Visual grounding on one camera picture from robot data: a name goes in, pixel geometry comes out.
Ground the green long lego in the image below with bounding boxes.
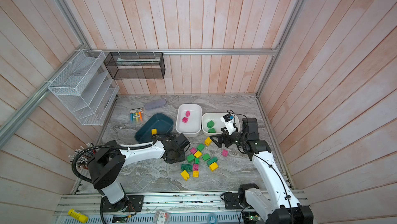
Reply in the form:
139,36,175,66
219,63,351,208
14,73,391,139
207,157,218,166

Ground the red pencil cup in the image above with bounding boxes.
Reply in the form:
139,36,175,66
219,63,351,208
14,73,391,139
68,143,97,169

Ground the black mesh basket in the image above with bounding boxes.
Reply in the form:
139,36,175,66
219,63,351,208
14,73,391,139
104,51,166,80

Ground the rainbow colour card pack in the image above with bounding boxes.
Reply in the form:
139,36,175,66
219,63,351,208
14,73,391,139
129,107,144,124

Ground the yellow lego centre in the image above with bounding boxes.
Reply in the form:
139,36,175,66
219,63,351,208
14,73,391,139
194,151,202,158

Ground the yellow lego near bins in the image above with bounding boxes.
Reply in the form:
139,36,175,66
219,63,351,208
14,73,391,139
204,137,212,146

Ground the teal plastic bin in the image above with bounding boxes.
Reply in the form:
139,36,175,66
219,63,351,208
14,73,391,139
134,113,174,143

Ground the green lego top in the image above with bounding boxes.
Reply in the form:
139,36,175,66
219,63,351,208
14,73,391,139
207,121,215,128

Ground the white bin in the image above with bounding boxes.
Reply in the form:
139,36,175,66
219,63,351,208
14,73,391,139
201,112,227,137
175,104,202,137

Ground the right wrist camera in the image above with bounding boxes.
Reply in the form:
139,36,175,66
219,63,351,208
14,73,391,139
220,113,237,135

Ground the yellow lego right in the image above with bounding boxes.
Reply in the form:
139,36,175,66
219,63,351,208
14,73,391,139
209,162,219,172

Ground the grey fabric pouch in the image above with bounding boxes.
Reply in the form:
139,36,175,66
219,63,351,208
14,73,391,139
144,99,166,110

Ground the green lego centre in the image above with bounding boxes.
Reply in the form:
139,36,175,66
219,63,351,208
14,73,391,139
202,154,210,161

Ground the white bin middle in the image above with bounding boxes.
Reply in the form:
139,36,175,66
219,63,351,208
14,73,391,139
175,104,202,137

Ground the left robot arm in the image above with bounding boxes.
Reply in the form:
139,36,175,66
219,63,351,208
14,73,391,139
69,134,190,212

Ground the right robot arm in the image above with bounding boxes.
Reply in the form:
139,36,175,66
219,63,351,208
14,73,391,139
210,113,314,224

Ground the white wire mesh shelf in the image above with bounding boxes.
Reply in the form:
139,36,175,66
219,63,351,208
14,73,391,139
49,50,120,126

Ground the yellow lego front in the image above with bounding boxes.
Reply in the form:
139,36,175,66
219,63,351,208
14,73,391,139
181,170,190,181

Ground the dark green flat lego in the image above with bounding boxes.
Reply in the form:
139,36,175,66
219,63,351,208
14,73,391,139
181,164,193,172

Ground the white bin right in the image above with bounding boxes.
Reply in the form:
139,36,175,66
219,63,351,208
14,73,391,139
201,112,227,137

